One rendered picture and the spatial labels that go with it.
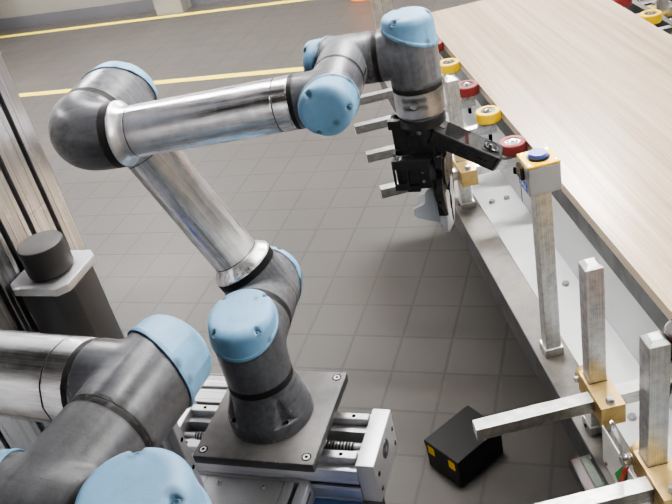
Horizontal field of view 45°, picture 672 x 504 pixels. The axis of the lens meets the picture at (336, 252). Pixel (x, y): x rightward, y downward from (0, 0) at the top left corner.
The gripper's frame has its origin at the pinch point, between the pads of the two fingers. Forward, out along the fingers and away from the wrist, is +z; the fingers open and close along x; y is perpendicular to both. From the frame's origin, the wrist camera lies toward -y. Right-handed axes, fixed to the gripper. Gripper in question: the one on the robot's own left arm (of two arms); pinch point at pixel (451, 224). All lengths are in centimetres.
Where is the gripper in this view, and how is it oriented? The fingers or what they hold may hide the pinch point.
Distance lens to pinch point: 133.0
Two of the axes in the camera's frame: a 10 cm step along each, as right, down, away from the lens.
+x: -2.6, 5.7, -7.8
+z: 2.0, 8.2, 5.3
